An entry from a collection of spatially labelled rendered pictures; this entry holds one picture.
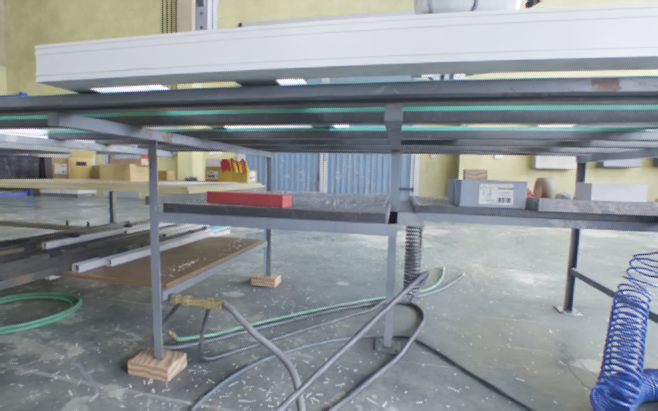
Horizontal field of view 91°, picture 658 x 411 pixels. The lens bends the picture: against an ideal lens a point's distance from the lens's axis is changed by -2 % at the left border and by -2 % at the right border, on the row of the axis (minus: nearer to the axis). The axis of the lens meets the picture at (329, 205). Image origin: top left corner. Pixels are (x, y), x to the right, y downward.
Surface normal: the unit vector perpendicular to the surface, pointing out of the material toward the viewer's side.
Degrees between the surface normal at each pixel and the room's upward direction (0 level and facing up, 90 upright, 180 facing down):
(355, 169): 90
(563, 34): 90
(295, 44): 90
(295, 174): 90
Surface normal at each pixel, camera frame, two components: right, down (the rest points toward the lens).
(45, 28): -0.21, 0.08
